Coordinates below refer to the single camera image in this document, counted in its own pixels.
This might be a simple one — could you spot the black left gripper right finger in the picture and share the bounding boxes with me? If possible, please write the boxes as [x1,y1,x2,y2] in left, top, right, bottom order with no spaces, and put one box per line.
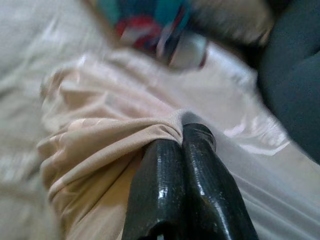
[182,122,260,240]

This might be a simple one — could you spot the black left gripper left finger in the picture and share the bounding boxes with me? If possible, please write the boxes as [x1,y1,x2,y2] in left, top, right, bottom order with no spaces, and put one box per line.
[124,138,187,240]

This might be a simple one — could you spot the large grey floral pillow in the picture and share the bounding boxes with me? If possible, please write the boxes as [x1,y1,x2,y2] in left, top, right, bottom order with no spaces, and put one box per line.
[37,47,320,240]

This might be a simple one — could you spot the small white pillow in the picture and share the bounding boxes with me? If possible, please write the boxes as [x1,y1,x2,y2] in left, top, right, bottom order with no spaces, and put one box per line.
[169,32,208,68]

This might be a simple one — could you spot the dark blue padded headboard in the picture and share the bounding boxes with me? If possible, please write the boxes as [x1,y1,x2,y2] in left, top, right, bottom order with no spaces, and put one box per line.
[257,0,320,148]

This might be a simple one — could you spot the red blue striped bolster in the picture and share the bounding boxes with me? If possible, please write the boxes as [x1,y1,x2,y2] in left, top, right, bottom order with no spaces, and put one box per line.
[94,0,198,51]

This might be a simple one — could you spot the grey floral bed sheet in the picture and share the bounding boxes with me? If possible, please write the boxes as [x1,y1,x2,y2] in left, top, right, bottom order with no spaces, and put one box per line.
[0,0,126,240]

